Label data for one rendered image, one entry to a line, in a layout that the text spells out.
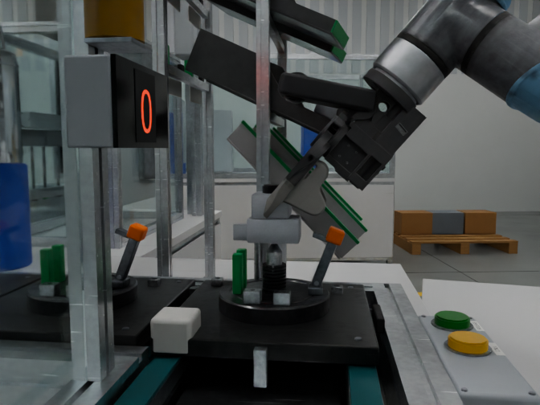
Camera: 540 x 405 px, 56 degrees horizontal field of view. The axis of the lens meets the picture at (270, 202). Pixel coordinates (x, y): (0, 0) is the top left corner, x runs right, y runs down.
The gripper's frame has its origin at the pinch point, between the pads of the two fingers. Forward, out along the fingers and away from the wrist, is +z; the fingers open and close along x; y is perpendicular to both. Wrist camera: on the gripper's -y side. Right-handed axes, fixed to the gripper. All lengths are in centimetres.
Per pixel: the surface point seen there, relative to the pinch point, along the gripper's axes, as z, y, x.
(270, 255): 4.9, 4.4, -1.0
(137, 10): -8.0, -18.7, -19.7
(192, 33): -8, -76, 157
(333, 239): -1.9, 8.7, -1.0
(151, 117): -1.6, -12.7, -17.7
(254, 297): 8.6, 6.0, -5.8
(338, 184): 11, 30, 401
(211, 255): 27, -3, 51
